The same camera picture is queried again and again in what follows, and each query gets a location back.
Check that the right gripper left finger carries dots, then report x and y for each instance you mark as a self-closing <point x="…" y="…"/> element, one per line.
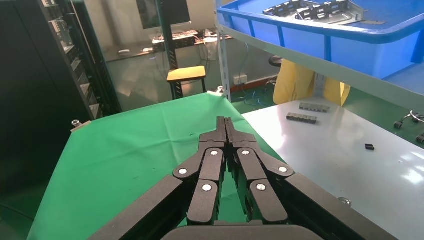
<point x="207" y="185"/>

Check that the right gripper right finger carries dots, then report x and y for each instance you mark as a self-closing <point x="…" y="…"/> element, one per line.
<point x="261" y="195"/>

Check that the grey metal link strip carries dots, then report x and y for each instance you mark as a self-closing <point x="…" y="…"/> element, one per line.
<point x="301" y="118"/>
<point x="314" y="107"/>

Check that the green table cloth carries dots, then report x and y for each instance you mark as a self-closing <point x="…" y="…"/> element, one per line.
<point x="132" y="159"/>

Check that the silver binder clip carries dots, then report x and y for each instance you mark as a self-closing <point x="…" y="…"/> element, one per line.
<point x="220" y="89"/>
<point x="344" y="201"/>
<point x="79" y="125"/>

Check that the yellow top stool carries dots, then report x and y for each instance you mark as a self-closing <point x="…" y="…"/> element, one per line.
<point x="185" y="73"/>

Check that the yellow bag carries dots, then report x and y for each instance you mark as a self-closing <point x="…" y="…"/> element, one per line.
<point x="291" y="82"/>

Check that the small black clip part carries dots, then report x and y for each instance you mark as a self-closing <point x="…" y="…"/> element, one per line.
<point x="369" y="147"/>

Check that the black caster wheel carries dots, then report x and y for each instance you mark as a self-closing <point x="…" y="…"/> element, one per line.
<point x="275" y="61"/>

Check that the black desk equipment box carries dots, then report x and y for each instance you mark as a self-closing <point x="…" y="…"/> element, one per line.
<point x="180" y="41"/>

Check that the small white desk object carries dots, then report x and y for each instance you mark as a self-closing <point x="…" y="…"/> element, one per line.
<point x="147" y="50"/>
<point x="124" y="51"/>

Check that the wooden background desk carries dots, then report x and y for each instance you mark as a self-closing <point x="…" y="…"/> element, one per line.
<point x="136" y="54"/>

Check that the black perforated column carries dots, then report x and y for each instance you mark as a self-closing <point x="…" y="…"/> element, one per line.
<point x="167" y="33"/>

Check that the blue plastic bin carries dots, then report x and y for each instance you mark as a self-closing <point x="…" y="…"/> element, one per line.
<point x="364" y="56"/>

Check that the dark monitor screen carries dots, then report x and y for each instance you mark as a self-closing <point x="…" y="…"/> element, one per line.
<point x="145" y="13"/>

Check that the black equipment rack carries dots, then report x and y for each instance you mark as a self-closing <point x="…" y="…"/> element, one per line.
<point x="49" y="82"/>

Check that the white wall power outlet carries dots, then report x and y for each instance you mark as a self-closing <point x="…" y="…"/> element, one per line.
<point x="240" y="80"/>

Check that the grey shelf upright post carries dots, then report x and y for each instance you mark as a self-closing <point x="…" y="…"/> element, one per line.
<point x="223" y="59"/>

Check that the stamped metal bracket part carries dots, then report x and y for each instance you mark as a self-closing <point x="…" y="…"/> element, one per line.
<point x="281" y="8"/>
<point x="331" y="13"/>

